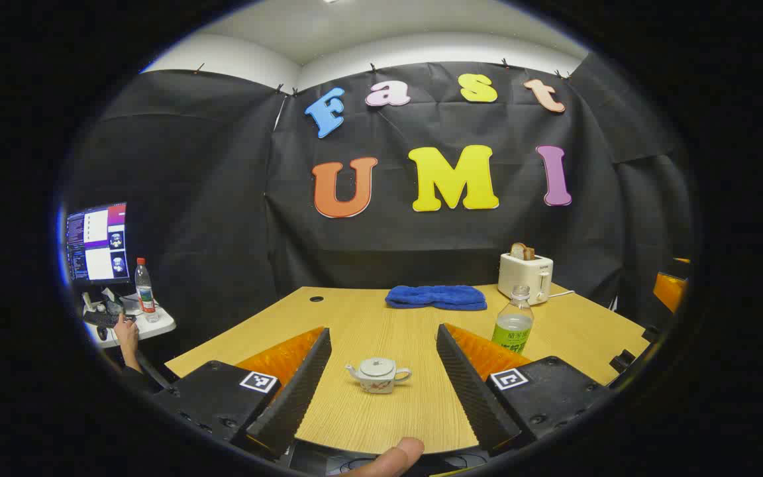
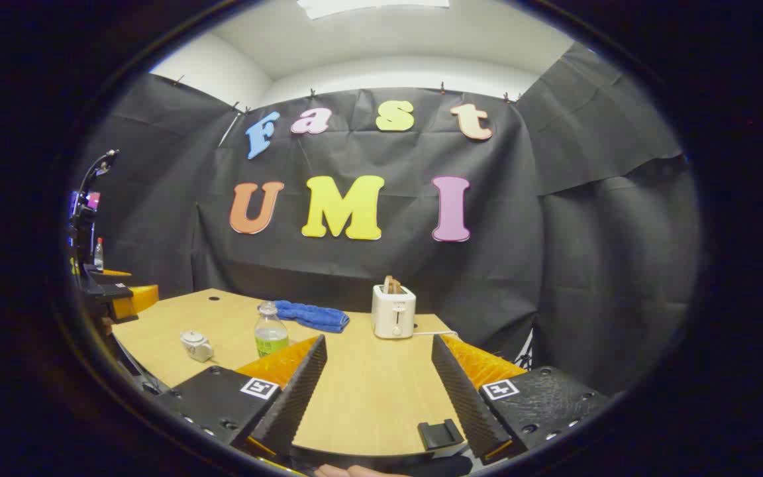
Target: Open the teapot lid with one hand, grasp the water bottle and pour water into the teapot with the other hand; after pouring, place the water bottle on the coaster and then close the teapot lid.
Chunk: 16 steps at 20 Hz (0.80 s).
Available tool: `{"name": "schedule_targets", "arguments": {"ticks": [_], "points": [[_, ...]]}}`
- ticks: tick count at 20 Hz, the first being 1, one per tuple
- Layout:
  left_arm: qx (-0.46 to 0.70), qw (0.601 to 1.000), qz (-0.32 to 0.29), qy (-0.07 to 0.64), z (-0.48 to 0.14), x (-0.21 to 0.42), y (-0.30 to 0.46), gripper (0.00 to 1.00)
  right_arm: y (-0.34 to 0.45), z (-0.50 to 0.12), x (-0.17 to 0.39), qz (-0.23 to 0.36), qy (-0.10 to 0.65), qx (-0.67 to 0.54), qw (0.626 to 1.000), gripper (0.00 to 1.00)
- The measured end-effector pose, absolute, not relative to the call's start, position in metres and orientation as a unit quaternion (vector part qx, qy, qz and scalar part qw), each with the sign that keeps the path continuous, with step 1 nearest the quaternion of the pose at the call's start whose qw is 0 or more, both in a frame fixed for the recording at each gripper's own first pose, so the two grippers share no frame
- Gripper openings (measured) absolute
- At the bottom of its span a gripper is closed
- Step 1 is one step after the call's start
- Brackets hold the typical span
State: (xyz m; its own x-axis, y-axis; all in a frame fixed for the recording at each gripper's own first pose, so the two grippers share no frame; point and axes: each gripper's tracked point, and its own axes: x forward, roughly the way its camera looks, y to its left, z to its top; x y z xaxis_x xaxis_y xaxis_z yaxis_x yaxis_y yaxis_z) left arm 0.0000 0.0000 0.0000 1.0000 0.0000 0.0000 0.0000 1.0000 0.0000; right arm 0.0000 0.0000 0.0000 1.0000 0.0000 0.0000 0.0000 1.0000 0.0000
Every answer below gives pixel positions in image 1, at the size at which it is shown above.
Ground green label water bottle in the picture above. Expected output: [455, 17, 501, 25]
[491, 286, 534, 356]

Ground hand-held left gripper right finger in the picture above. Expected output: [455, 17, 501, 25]
[436, 323, 611, 454]

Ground black keyboard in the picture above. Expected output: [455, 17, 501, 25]
[83, 310, 137, 329]

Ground white floral teacup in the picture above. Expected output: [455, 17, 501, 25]
[345, 358, 413, 395]

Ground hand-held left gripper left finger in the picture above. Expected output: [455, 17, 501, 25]
[153, 326, 332, 461]

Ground black backdrop cloth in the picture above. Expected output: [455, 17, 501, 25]
[67, 53, 693, 372]

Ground computer monitor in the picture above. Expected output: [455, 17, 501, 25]
[66, 202, 130, 286]

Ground red cap water bottle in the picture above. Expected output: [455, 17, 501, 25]
[135, 258, 159, 323]

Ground white side table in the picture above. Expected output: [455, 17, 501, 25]
[83, 291, 177, 349]

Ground white toaster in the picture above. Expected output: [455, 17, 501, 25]
[497, 252, 554, 306]

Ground blue towel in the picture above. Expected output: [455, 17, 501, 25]
[385, 285, 488, 311]

